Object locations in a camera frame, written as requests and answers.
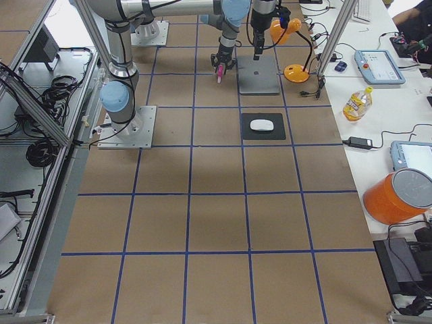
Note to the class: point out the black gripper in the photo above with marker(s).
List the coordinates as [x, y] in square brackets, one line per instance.
[259, 21]
[224, 55]

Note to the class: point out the pink marker pen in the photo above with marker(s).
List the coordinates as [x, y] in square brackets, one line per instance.
[220, 71]

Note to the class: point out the white computer mouse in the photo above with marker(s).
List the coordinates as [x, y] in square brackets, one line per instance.
[262, 125]

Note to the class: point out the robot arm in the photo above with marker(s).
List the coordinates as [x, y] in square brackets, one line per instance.
[229, 32]
[118, 96]

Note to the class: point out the silver laptop notebook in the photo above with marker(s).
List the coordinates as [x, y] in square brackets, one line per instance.
[258, 77]

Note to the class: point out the black mousepad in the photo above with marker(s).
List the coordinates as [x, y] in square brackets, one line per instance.
[278, 133]

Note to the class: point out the orange desk lamp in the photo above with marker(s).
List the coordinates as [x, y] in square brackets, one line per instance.
[293, 59]

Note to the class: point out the small blue device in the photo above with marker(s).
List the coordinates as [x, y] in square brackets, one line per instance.
[341, 66]

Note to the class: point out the white keyboard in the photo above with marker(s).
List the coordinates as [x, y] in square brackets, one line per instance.
[362, 11]

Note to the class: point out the yellow drink bottle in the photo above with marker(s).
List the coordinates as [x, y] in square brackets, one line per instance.
[358, 104]

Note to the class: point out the blue teach pendant far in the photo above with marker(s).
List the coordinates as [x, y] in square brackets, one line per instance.
[377, 67]

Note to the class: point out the blue teach pendant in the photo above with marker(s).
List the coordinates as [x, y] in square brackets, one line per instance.
[414, 155]
[377, 67]

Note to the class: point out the black power adapter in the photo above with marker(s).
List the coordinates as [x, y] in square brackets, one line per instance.
[358, 143]

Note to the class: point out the person in dark clothes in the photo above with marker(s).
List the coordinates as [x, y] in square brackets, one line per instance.
[415, 25]

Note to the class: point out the blue teach pendant near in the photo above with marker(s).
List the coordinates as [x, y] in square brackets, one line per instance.
[414, 155]

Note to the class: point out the orange bucket with lid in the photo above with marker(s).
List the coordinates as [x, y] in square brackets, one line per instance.
[400, 196]

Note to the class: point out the black box on desk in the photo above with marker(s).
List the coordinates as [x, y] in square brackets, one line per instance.
[400, 271]

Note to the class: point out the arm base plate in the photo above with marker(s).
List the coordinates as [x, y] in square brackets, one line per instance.
[137, 135]
[150, 35]

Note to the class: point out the aluminium frame post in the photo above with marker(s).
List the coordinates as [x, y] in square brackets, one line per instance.
[335, 34]

